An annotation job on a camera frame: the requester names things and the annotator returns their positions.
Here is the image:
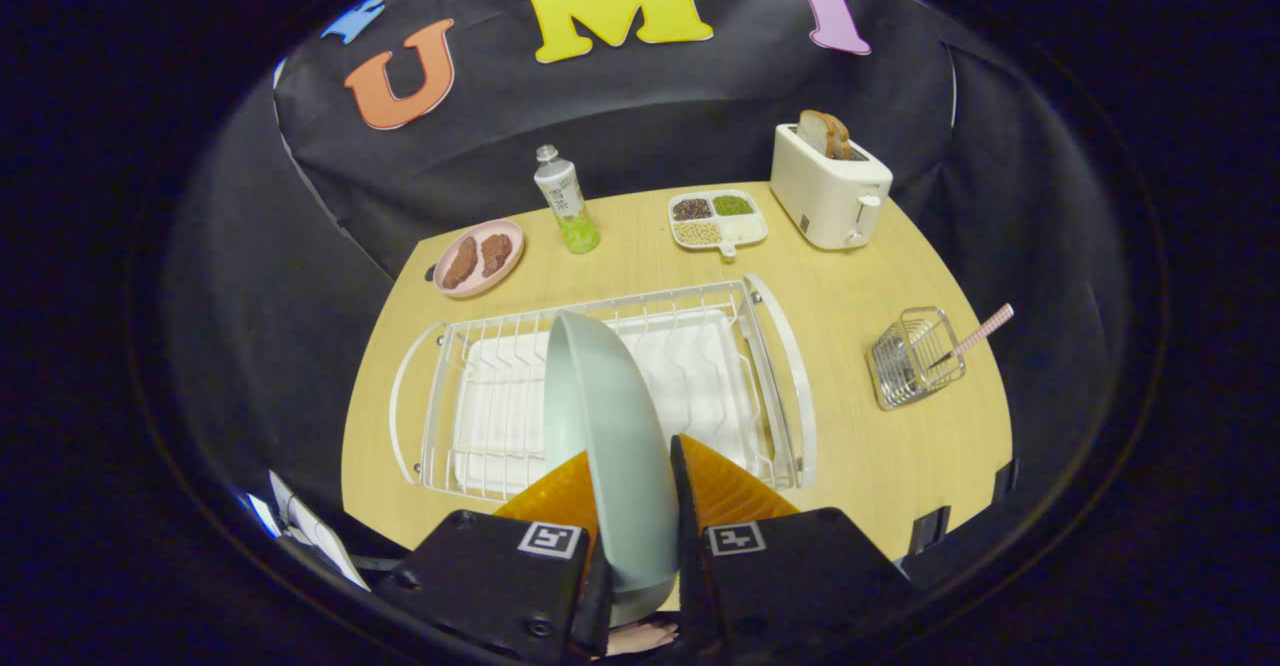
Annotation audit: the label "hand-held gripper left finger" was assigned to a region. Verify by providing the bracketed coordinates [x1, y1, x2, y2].
[375, 450, 614, 665]

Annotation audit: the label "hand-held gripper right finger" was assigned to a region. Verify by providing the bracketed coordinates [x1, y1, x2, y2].
[669, 434, 916, 662]

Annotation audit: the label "pale green plate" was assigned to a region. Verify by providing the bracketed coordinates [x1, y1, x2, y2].
[543, 310, 681, 627]

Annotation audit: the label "white wire dish rack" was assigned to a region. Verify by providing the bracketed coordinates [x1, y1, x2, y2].
[388, 274, 818, 503]

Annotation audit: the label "metal wire basket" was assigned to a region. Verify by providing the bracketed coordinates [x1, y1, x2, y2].
[869, 306, 968, 412]

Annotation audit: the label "spoon with pink checkered handle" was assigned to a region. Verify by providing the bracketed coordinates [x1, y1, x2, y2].
[930, 303, 1015, 369]

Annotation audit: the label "pink plate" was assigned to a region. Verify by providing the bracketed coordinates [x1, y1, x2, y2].
[432, 218, 526, 299]

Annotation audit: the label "white paper sheets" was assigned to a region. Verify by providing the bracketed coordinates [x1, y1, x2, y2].
[245, 470, 371, 592]

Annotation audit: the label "white divided tray with beans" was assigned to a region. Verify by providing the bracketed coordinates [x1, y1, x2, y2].
[668, 189, 769, 261]

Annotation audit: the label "clear bottle with green drink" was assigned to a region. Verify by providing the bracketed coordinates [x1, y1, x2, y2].
[533, 144, 602, 255]

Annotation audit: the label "white toaster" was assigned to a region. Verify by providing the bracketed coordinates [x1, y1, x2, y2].
[769, 123, 894, 251]

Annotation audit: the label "black backdrop cloth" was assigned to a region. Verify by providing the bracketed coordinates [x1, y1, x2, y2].
[160, 0, 1131, 587]

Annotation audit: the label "brown bread slice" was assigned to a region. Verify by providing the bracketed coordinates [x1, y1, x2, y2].
[797, 109, 853, 161]

